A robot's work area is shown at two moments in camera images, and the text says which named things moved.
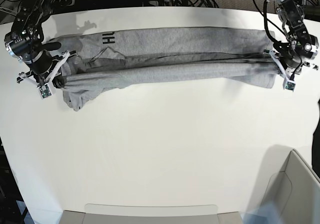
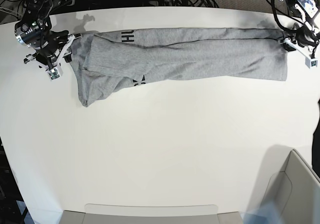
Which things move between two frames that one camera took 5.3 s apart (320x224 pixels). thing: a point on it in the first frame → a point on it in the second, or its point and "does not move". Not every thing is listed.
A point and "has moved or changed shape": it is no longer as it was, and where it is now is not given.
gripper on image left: [41, 62] → [49, 44]
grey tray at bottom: [108, 214] does not move
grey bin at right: [294, 192] does not move
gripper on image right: [292, 58] → [303, 35]
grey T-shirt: [106, 59] has moved or changed shape
